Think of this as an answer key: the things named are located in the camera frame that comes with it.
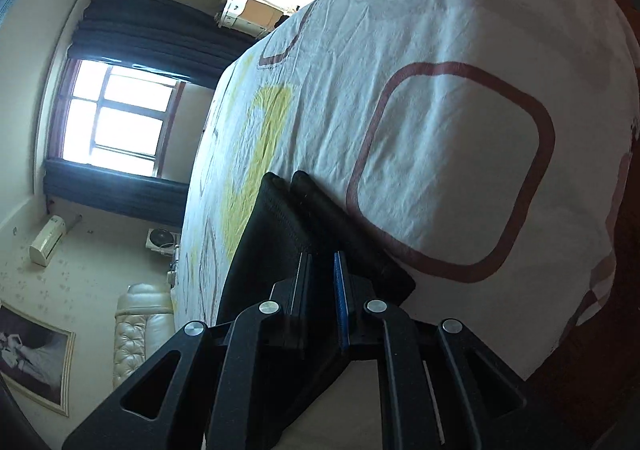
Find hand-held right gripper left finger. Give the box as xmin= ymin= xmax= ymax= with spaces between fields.
xmin=62 ymin=252 xmax=314 ymax=450

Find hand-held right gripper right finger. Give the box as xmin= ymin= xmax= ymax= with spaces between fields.
xmin=333 ymin=251 xmax=531 ymax=450

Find black pants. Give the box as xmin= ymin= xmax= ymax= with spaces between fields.
xmin=214 ymin=171 xmax=417 ymax=431

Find white fan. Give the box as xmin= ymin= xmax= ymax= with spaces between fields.
xmin=145 ymin=227 xmax=182 ymax=253

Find cream tufted leather headboard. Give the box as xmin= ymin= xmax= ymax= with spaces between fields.
xmin=112 ymin=282 xmax=177 ymax=388

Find bed with patterned white sheet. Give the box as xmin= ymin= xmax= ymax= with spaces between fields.
xmin=172 ymin=0 xmax=640 ymax=381

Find dark blue curtain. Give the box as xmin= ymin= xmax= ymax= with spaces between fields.
xmin=42 ymin=157 xmax=190 ymax=231
xmin=82 ymin=0 xmax=261 ymax=90

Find white air conditioner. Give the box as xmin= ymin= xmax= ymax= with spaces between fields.
xmin=29 ymin=215 xmax=67 ymax=267

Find window with brown frame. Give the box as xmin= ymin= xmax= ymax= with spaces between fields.
xmin=59 ymin=58 xmax=187 ymax=178

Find framed wall poster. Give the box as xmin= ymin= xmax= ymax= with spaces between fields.
xmin=0 ymin=302 xmax=77 ymax=417

